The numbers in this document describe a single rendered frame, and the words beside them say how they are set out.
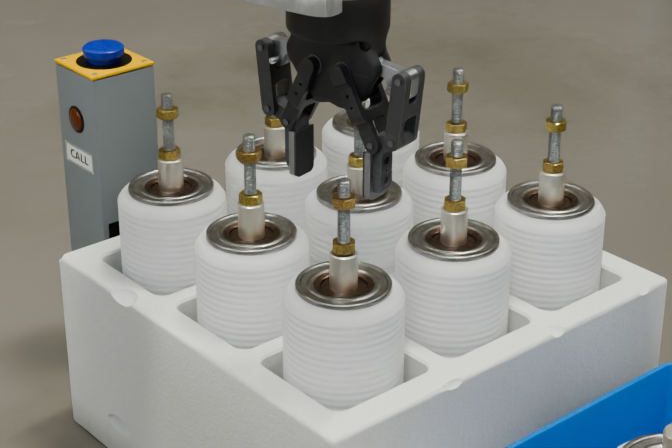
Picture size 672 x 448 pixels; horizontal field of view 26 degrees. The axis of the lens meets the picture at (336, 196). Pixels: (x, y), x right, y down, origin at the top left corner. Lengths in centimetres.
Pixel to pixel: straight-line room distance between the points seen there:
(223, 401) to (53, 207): 74
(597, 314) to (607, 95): 102
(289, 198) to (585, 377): 31
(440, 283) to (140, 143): 40
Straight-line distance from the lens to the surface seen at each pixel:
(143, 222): 127
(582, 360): 126
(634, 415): 130
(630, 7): 267
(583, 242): 126
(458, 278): 116
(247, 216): 119
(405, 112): 102
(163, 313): 124
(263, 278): 118
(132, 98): 142
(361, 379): 112
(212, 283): 119
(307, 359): 112
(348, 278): 111
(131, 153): 144
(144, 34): 249
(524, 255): 125
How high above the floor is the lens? 79
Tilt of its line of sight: 25 degrees down
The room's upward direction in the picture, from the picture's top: straight up
